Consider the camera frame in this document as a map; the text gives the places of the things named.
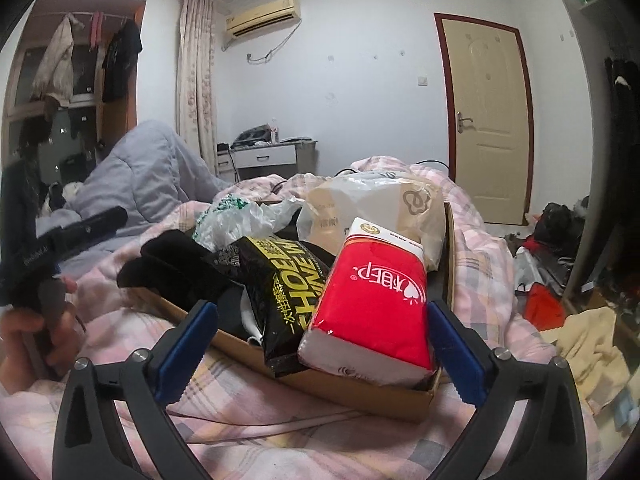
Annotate pink hanging garment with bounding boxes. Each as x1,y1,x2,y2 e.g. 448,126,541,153
88,10,107,52

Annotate brown cardboard box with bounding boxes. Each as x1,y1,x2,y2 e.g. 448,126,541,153
134,199,457,423

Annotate black cable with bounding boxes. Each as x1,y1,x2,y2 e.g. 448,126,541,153
332,160,452,179

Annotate air conditioner cable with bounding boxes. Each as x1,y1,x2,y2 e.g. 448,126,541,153
221,17,303,65

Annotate pile of dark clothes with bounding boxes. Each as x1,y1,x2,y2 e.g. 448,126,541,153
505,199,592,292

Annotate beige plastic bag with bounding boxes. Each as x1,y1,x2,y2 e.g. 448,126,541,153
297,172,447,271

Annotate dark desktop device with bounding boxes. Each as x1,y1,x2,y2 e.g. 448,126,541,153
234,124,279,149

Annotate green-printed white plastic bag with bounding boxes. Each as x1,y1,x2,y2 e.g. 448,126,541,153
192,192,306,253

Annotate grey-blue duvet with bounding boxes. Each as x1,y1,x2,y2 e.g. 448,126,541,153
35,120,236,261

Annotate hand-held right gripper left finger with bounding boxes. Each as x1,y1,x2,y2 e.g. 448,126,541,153
52,299,221,480

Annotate dark cloth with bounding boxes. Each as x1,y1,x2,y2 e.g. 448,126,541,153
0,160,51,241

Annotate pale yellow towel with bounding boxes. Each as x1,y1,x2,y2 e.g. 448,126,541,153
542,306,632,414

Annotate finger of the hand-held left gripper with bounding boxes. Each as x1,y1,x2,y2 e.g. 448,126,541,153
60,205,129,257

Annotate person's left hand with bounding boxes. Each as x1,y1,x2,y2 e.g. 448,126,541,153
0,276,87,397

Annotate black hanging clothes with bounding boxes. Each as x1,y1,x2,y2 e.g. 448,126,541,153
602,56,640,201

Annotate red tissue pack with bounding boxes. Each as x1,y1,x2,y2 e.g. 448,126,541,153
297,216,437,387

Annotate floral curtain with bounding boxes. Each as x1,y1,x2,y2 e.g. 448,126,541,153
175,0,219,176

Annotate cream door with red frame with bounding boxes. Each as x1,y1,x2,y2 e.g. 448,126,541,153
433,12,534,226

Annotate pink plaid blanket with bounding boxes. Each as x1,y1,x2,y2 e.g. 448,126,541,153
0,157,601,480

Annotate black wipes packet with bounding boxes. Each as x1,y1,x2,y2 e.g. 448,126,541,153
237,235,336,378

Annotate black knit hat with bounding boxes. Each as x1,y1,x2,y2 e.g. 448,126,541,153
116,230,246,311

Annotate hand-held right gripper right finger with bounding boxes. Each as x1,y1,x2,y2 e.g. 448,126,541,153
427,299,587,480

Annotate beige hanging jacket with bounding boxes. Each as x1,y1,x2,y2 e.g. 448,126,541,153
31,14,76,107

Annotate cream air conditioner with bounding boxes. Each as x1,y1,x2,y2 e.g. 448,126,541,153
224,0,302,38

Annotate black hanging shirt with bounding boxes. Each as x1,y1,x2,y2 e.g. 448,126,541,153
101,19,144,104

